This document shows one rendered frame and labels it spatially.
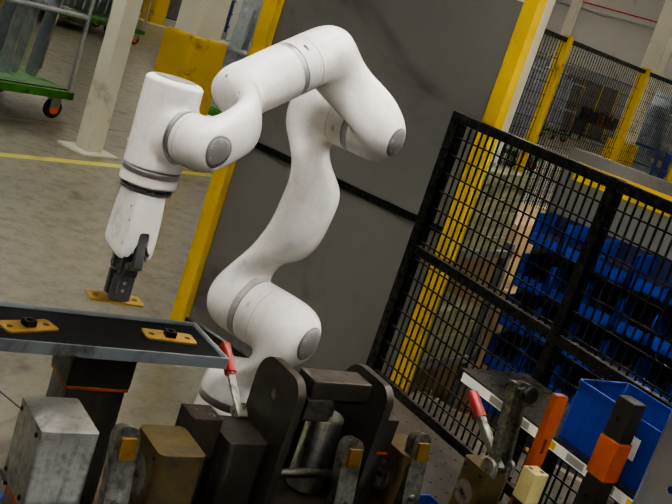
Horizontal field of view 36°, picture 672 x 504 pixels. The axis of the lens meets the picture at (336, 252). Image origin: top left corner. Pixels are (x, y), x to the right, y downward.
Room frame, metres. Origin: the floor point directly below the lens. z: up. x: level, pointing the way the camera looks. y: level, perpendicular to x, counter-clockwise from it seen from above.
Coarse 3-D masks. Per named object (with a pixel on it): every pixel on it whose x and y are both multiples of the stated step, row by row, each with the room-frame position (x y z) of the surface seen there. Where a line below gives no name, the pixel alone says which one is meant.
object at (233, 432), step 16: (224, 416) 1.48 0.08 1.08; (224, 432) 1.42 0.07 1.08; (240, 432) 1.44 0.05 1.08; (256, 432) 1.46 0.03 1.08; (224, 448) 1.40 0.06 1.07; (240, 448) 1.40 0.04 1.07; (256, 448) 1.41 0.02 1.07; (208, 464) 1.42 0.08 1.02; (224, 464) 1.39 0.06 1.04; (240, 464) 1.40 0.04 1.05; (256, 464) 1.42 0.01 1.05; (208, 480) 1.41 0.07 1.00; (224, 480) 1.39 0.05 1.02; (240, 480) 1.41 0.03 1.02; (208, 496) 1.40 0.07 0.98; (224, 496) 1.40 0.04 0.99; (240, 496) 1.41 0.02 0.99
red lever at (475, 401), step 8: (472, 392) 1.77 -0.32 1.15; (472, 400) 1.76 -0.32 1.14; (480, 400) 1.77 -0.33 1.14; (472, 408) 1.76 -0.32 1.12; (480, 408) 1.75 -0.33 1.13; (480, 416) 1.74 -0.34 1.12; (480, 424) 1.74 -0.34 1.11; (488, 424) 1.74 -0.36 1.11; (488, 432) 1.72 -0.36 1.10; (488, 440) 1.71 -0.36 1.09; (488, 448) 1.70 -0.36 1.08
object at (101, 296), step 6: (90, 294) 1.43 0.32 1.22; (96, 294) 1.44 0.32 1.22; (102, 294) 1.44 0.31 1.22; (96, 300) 1.42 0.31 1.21; (102, 300) 1.42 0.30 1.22; (108, 300) 1.43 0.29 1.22; (114, 300) 1.44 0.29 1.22; (132, 300) 1.47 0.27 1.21; (138, 300) 1.47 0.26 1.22; (138, 306) 1.45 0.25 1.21
